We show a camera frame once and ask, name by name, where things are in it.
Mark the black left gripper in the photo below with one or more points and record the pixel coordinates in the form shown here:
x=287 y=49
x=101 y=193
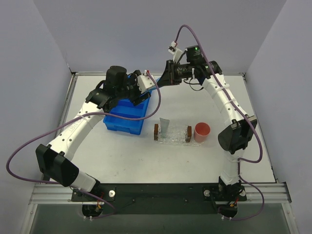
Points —
x=140 y=99

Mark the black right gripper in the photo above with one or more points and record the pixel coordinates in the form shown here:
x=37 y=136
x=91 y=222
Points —
x=172 y=73

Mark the white toothpaste tube green cap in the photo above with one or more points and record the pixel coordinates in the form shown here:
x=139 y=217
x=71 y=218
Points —
x=164 y=124

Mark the clear holder with wooden ends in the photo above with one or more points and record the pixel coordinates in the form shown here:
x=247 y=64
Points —
x=172 y=134

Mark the pink plastic cup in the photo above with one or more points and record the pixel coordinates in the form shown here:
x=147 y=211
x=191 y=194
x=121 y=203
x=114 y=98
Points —
x=201 y=132

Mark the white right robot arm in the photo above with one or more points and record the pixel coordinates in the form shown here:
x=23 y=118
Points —
x=234 y=139

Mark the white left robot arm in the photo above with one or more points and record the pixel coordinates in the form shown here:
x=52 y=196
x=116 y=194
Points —
x=55 y=158

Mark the clear textured oval tray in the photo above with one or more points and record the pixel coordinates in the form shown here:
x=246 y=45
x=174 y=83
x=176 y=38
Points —
x=180 y=141

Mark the blue plastic divided bin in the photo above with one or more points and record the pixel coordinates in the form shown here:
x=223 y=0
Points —
x=124 y=116

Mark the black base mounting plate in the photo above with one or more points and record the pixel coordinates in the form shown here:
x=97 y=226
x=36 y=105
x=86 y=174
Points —
x=160 y=199

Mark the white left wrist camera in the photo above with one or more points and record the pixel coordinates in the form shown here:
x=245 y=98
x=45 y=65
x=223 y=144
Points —
x=145 y=82

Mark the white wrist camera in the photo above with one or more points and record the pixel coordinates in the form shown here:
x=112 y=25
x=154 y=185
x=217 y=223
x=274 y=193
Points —
x=145 y=82
x=176 y=52

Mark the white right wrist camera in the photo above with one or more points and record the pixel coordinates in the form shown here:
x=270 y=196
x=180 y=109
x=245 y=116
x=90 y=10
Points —
x=176 y=52

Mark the aluminium front rail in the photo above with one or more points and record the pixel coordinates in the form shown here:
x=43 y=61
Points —
x=56 y=194

